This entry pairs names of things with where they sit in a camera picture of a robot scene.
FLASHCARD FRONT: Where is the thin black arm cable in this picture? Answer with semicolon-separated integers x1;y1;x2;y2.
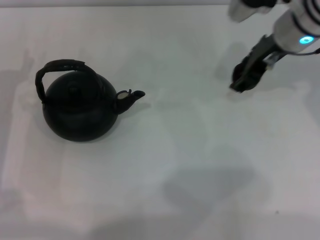
287;47;320;56

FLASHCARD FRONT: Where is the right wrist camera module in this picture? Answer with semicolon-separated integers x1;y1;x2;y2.
264;52;285;70

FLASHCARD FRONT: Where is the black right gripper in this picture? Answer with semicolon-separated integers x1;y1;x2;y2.
229;34;286;94

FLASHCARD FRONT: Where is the black round teapot with handle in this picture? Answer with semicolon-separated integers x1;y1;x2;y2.
35;58;146;143

